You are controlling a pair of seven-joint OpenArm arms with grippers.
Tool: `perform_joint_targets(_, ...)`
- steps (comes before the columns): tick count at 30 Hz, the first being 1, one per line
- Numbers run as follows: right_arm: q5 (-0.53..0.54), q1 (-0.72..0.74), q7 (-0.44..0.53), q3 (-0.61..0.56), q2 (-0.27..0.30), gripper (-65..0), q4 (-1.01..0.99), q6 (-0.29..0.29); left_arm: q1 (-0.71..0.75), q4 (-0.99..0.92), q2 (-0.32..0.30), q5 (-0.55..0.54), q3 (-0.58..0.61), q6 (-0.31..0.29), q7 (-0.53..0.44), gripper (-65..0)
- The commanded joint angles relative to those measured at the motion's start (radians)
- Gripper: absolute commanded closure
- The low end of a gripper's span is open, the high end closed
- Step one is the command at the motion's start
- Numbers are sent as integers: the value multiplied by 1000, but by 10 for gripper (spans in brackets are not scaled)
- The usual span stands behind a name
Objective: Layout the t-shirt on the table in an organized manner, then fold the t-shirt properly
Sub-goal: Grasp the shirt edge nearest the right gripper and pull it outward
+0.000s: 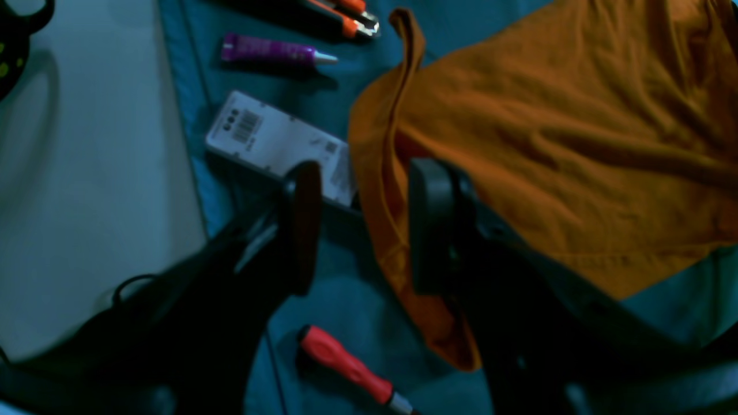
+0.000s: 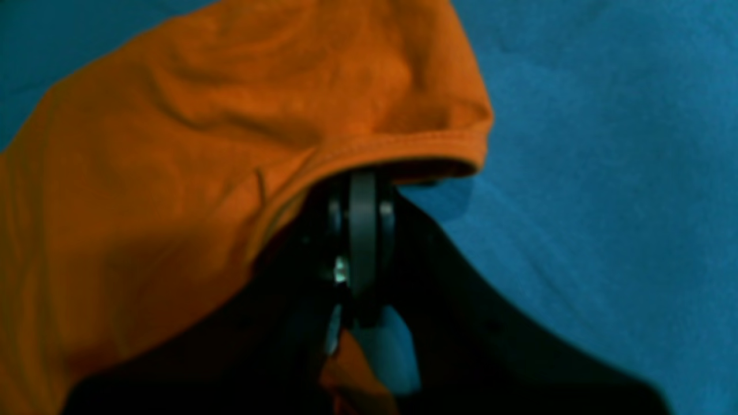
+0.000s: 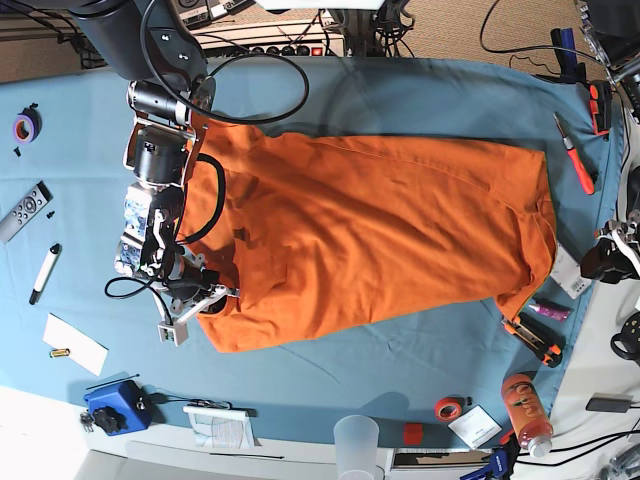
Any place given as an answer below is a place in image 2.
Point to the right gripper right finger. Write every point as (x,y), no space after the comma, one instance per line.
(476,352)

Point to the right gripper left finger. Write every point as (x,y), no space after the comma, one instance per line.
(260,353)

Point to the orange t-shirt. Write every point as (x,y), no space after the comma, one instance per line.
(139,193)

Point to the blue table cloth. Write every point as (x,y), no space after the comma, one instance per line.
(606,204)

